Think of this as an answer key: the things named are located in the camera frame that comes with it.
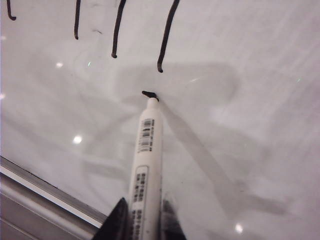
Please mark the aluminium whiteboard tray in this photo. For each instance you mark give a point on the aluminium whiteboard tray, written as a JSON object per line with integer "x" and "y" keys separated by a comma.
{"x": 27, "y": 200}

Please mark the white marker with black cap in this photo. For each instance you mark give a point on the white marker with black cap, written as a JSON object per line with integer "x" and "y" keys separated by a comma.
{"x": 147, "y": 162}

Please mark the white glossy whiteboard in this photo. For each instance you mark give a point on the white glossy whiteboard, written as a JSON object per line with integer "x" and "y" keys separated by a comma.
{"x": 250, "y": 75}

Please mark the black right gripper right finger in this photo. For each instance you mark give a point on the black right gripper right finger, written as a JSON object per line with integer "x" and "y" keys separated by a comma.
{"x": 170, "y": 220}

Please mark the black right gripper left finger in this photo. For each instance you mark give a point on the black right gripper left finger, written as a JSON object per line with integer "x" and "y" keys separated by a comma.
{"x": 117, "y": 222}

